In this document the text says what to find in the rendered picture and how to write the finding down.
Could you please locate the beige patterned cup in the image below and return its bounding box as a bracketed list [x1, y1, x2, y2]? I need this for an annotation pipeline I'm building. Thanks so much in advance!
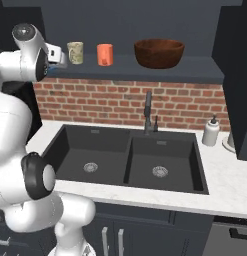
[66, 41, 85, 66]

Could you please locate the dark grey tap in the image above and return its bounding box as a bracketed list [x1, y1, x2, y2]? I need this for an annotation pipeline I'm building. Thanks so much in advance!
[143, 90, 160, 136]

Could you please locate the black double sink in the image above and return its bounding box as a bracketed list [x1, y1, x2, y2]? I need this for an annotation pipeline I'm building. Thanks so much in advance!
[41, 123, 210, 196]

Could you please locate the dark false drawer panel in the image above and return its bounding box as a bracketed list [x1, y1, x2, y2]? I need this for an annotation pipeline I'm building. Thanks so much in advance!
[94, 201, 215, 225]

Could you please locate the white soap dispenser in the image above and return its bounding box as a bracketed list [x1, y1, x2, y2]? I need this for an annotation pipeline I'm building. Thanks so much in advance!
[201, 114, 221, 148]

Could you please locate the brown wooden bowl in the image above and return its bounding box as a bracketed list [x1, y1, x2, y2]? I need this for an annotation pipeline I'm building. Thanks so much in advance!
[133, 38, 186, 70]

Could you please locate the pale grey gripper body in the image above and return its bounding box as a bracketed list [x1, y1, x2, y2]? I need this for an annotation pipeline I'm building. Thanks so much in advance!
[56, 50, 70, 68]

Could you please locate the black dishwasher handle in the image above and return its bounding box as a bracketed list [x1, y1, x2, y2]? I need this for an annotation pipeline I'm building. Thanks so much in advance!
[228, 227, 247, 241]

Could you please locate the white round object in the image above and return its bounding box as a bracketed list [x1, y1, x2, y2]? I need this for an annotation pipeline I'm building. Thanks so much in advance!
[221, 131, 238, 154]

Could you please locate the dark open wall cabinet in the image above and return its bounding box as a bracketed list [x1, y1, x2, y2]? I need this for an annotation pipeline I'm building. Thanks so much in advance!
[1, 0, 227, 85]

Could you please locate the dark cabinet door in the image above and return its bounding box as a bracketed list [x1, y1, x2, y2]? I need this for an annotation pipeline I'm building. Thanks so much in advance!
[0, 0, 47, 145]
[211, 0, 247, 162]

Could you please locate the dark base cupboard door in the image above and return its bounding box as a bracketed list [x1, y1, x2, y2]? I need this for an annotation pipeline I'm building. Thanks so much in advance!
[113, 219, 211, 256]
[80, 214, 115, 256]

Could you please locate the grey dishwasher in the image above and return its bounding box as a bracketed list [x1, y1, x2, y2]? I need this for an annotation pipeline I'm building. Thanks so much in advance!
[201, 215, 247, 256]

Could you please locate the silver cupboard handle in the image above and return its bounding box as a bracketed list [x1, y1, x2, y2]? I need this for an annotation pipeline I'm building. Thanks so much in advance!
[101, 226, 110, 256]
[117, 228, 126, 256]

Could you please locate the orange cup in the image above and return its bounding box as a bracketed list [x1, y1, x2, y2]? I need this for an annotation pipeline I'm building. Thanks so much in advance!
[96, 43, 114, 67]

